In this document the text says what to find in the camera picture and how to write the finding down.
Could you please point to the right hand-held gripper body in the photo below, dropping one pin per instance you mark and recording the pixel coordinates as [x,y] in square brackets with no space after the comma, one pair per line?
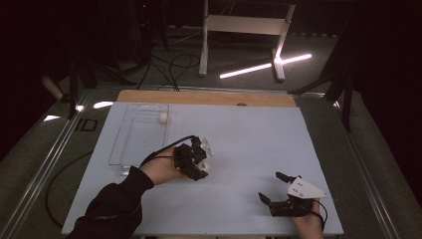
[305,190]

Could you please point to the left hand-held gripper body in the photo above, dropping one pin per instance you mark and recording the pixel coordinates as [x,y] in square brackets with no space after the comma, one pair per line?
[185,156]

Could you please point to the clear plastic tray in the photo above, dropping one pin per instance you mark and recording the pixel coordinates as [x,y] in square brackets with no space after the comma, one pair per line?
[136,132]

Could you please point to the person's left hand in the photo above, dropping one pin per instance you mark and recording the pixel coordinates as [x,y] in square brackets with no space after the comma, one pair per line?
[161,169]

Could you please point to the person's right hand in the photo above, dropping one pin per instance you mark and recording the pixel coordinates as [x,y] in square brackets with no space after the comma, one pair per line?
[308,225]

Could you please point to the light blue table mat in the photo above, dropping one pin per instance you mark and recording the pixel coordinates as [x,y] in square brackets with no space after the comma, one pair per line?
[239,139]

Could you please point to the wooden table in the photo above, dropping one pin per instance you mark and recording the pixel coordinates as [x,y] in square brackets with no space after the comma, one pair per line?
[185,98]

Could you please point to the black angled stand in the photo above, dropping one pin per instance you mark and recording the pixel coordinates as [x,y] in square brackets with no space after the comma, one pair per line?
[347,106]

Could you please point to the black tripod stand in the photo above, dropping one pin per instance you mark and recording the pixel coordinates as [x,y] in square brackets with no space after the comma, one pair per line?
[73,93]

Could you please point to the pale grey tube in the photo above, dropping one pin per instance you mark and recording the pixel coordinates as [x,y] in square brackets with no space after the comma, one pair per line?
[52,89]

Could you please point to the metal floor rail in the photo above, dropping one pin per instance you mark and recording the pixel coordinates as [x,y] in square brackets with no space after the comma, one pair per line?
[43,172]
[368,186]

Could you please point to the white desk frame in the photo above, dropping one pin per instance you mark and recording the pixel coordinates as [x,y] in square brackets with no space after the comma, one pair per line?
[244,25]

